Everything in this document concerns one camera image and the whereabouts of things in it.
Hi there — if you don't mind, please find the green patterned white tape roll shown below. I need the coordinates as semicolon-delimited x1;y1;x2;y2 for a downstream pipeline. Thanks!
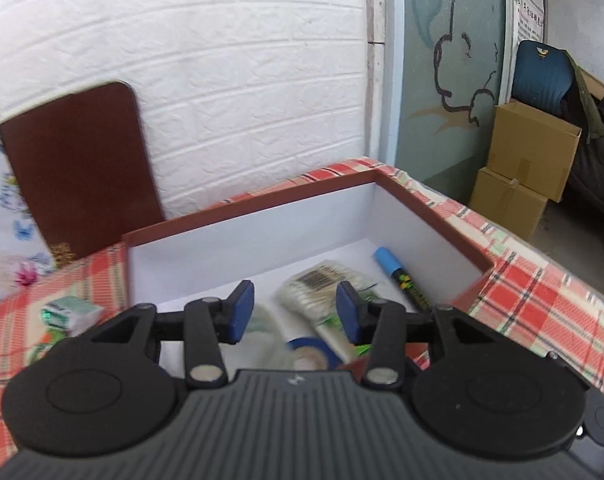
242;302;287;371

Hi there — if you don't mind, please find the small tan cardboard box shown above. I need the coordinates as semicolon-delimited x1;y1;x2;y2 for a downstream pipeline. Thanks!
468;166;550;241

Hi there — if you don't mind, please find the blue tape roll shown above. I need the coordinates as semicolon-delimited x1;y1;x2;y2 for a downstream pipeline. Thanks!
286;337;343;372

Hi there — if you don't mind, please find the large tan cardboard box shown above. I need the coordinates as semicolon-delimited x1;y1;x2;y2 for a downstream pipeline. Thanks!
486;101;583;203

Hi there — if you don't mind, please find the brown wooden chair back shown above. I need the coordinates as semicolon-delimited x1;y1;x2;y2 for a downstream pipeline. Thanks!
0;80;165;261

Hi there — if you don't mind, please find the bag of cotton swabs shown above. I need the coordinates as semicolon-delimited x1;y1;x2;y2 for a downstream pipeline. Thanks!
277;259;383;323

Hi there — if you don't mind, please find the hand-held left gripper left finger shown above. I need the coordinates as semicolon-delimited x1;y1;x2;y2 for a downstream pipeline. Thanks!
88;280;255;389

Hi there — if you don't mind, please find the red plaid tablecloth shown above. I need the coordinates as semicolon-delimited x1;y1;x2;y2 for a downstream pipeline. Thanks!
0;156;604;466

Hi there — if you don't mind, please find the grey-green painted panel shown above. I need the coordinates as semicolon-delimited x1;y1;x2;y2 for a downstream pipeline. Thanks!
397;0;513;201

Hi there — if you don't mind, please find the black marker with blue cap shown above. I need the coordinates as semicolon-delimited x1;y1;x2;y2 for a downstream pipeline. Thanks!
373;246;435;313

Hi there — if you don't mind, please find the brown cardboard storage box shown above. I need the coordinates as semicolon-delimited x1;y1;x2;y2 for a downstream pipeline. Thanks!
122;169;498;376

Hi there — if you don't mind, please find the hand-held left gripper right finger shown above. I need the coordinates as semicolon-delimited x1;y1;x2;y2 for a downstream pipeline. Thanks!
335;281;489;389

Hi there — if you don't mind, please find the blue plastic chair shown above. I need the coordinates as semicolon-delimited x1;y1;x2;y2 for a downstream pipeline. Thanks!
511;39;578;117

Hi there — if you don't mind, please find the floral white cushion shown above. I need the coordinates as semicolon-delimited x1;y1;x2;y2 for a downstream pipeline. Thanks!
0;125;57;306

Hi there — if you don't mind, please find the white door frame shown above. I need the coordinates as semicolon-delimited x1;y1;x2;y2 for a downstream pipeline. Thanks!
366;0;400;168

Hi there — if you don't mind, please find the wall poster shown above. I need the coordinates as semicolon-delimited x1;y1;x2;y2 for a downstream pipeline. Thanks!
511;0;549;43

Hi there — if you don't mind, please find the green foil packet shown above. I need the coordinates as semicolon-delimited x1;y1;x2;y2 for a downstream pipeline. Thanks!
40;296;104;337

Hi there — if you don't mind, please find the dark green jacket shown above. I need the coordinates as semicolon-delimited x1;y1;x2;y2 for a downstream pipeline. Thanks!
564;55;604;261

